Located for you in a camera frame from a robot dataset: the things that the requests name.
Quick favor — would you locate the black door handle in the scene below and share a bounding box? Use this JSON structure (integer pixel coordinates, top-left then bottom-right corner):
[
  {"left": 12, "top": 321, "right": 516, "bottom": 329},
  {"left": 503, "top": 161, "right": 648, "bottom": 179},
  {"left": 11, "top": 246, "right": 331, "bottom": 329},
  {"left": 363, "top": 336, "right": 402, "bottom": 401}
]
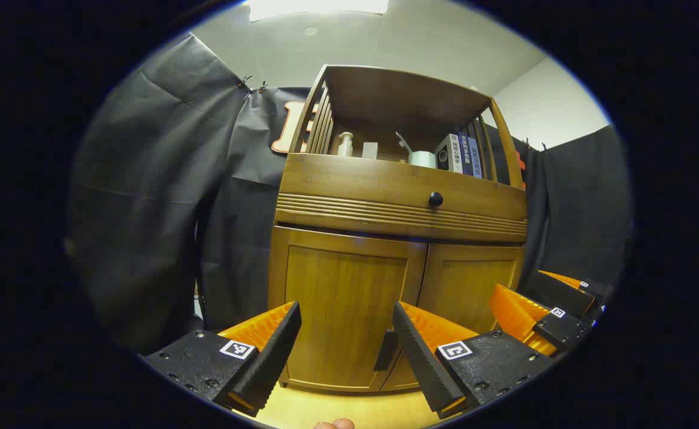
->
[{"left": 374, "top": 329, "right": 399, "bottom": 372}]

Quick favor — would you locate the white book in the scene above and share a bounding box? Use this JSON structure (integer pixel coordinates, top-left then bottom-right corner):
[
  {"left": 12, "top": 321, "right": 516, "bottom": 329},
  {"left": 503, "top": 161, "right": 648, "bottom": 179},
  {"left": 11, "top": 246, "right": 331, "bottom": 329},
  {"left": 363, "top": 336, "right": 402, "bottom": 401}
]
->
[{"left": 434, "top": 133, "right": 464, "bottom": 174}]

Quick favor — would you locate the ceiling light panel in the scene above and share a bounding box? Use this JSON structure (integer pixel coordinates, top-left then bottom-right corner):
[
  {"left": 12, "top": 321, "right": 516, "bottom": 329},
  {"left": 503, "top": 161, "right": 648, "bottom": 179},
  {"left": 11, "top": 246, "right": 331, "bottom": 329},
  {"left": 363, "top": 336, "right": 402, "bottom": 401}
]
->
[{"left": 248, "top": 0, "right": 389, "bottom": 22}]

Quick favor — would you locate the wooden ribbed cabinet drawer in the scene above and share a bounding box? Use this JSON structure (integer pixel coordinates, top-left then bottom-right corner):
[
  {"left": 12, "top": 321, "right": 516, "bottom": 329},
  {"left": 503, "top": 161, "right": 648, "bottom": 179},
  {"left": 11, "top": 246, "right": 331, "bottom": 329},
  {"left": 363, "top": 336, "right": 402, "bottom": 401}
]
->
[{"left": 275, "top": 153, "right": 529, "bottom": 244}]

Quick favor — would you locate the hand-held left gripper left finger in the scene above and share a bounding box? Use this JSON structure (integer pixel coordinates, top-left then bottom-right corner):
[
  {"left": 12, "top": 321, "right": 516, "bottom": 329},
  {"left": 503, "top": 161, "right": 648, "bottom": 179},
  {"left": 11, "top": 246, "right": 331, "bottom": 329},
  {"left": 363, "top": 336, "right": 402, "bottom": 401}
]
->
[{"left": 141, "top": 301, "right": 302, "bottom": 418}]

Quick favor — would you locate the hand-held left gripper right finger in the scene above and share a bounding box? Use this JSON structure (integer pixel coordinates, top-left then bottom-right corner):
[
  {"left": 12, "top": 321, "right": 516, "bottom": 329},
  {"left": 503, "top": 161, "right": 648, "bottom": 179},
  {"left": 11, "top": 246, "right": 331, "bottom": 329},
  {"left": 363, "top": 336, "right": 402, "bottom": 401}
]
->
[{"left": 392, "top": 301, "right": 555, "bottom": 419}]

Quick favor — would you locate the light blue book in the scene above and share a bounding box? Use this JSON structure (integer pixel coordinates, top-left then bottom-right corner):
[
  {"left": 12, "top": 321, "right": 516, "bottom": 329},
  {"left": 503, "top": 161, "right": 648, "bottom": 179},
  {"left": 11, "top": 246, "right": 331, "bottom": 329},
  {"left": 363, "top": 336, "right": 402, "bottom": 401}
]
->
[{"left": 467, "top": 137, "right": 483, "bottom": 179}]

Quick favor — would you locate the black backdrop cloth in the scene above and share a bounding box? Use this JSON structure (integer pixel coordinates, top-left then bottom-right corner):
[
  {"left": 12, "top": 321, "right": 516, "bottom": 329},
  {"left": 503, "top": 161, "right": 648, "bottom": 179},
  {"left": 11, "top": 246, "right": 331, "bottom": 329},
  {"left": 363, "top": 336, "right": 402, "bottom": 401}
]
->
[{"left": 66, "top": 33, "right": 633, "bottom": 355}]

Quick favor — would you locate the wooden double-door shoe cabinet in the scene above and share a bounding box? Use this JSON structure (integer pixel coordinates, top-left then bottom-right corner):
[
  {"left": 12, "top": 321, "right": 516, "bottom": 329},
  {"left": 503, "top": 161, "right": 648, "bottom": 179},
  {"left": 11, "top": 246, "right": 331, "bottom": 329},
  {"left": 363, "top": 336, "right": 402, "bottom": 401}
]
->
[{"left": 268, "top": 64, "right": 529, "bottom": 394}]

